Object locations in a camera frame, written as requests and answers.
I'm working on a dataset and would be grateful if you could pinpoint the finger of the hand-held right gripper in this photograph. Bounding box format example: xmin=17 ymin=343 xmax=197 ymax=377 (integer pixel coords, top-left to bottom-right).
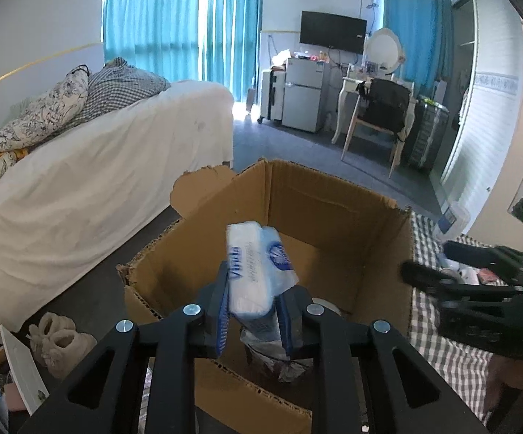
xmin=399 ymin=260 xmax=523 ymax=322
xmin=442 ymin=241 xmax=523 ymax=281

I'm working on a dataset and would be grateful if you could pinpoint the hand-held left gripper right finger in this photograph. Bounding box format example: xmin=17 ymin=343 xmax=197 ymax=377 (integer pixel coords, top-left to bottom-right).
xmin=276 ymin=286 xmax=488 ymax=434

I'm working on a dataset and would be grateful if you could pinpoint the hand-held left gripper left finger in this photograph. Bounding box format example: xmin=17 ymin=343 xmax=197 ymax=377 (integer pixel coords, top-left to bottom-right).
xmin=17 ymin=261 xmax=231 ymax=434

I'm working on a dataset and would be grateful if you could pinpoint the white blue tissue pack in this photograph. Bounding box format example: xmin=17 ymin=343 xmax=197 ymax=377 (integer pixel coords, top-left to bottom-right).
xmin=225 ymin=221 xmax=300 ymax=349

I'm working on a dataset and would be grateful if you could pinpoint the brown cardboard box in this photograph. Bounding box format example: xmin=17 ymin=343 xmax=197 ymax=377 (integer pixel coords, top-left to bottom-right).
xmin=117 ymin=158 xmax=413 ymax=434

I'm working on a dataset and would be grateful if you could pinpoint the white cup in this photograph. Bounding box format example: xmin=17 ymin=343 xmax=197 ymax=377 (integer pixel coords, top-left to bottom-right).
xmin=438 ymin=253 xmax=480 ymax=286

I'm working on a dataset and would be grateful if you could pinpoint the crumpled plastic bag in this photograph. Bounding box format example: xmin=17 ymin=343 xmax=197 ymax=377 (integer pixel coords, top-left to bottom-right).
xmin=240 ymin=325 xmax=317 ymax=383

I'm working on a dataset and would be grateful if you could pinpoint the grey white plaid cloth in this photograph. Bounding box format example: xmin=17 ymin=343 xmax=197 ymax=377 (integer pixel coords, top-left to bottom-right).
xmin=407 ymin=210 xmax=499 ymax=426

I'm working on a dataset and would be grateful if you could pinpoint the fluffy beige slipper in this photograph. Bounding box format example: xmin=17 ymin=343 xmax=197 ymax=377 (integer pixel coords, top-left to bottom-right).
xmin=51 ymin=331 xmax=98 ymax=379
xmin=28 ymin=312 xmax=77 ymax=367

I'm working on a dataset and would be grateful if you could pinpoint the white slatted wardrobe door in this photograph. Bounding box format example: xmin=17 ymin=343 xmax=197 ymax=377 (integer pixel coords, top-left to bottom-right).
xmin=440 ymin=0 xmax=523 ymax=240

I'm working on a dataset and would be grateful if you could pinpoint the wooden chair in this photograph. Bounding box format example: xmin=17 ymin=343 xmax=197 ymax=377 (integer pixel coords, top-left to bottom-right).
xmin=340 ymin=79 xmax=418 ymax=179

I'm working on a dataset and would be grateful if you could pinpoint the black bag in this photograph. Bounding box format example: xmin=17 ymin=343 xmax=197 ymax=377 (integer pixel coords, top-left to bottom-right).
xmin=356 ymin=78 xmax=412 ymax=139

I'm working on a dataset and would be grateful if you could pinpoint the bed with white sheet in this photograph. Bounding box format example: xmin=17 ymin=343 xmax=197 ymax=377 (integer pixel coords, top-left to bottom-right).
xmin=0 ymin=79 xmax=235 ymax=353

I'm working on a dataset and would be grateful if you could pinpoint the white paper board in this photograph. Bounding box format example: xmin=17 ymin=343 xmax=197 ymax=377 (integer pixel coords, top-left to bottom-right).
xmin=0 ymin=324 xmax=50 ymax=417

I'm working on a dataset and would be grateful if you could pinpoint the white dressing table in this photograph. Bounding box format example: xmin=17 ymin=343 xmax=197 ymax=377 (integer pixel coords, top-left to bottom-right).
xmin=331 ymin=76 xmax=417 ymax=146

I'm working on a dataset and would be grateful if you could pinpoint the silver small fridge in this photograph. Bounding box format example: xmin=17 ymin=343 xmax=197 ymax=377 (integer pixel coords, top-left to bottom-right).
xmin=282 ymin=58 xmax=331 ymax=134

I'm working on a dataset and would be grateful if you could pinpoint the round white mirror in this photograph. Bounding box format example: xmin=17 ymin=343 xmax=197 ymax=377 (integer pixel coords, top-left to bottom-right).
xmin=364 ymin=28 xmax=404 ymax=75

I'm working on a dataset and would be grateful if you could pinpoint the white suitcase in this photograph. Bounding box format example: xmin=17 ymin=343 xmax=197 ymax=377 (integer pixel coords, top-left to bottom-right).
xmin=258 ymin=69 xmax=287 ymax=124

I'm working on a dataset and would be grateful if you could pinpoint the blue window curtain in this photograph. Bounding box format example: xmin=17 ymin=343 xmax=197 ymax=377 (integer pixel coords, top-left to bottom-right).
xmin=381 ymin=0 xmax=454 ymax=98
xmin=203 ymin=0 xmax=264 ymax=106
xmin=103 ymin=0 xmax=204 ymax=83

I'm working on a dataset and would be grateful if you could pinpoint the checked grey quilt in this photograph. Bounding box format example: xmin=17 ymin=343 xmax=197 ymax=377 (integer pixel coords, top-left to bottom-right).
xmin=62 ymin=57 xmax=172 ymax=129

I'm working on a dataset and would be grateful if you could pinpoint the white plastic bag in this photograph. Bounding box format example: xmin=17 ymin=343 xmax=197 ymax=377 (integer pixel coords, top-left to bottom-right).
xmin=271 ymin=50 xmax=292 ymax=72

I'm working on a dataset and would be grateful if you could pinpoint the floral pillow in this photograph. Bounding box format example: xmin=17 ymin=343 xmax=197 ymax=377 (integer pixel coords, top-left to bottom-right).
xmin=0 ymin=65 xmax=90 ymax=157

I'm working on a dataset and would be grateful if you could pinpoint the black wall television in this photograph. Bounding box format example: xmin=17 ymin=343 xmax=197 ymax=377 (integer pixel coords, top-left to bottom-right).
xmin=300 ymin=10 xmax=367 ymax=54

